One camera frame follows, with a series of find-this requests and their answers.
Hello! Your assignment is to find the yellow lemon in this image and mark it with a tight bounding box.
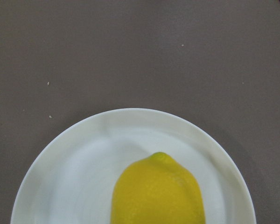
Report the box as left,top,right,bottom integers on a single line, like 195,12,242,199
110,152,206,224

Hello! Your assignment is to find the white plate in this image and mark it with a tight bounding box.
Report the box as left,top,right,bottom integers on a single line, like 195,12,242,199
11,108,256,224

